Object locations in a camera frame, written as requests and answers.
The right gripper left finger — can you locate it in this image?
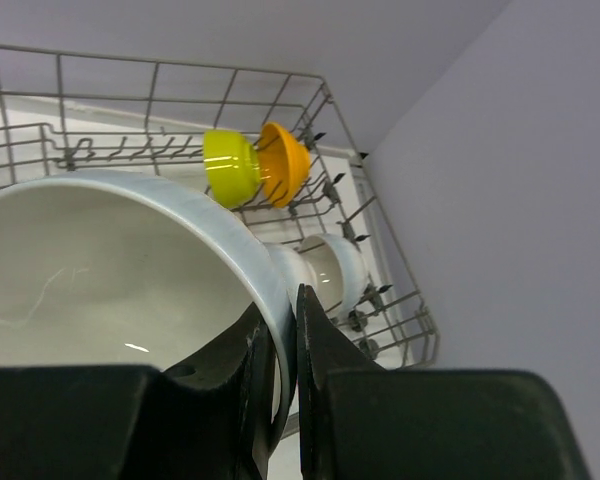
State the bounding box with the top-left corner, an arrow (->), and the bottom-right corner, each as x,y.
0,306 -> 274,479

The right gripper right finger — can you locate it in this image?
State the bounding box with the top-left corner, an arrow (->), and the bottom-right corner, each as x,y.
297,286 -> 590,479

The white round bowl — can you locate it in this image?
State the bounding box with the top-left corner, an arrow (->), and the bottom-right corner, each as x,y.
299,233 -> 369,317
264,243 -> 317,308

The green round bowl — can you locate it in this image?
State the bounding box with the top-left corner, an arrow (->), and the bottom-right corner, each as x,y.
203,129 -> 261,209

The yellow round bowl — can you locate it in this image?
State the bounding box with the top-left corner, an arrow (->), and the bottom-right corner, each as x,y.
257,122 -> 311,208

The grey wire dish rack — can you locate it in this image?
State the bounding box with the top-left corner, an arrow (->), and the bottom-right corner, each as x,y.
0,45 -> 440,368

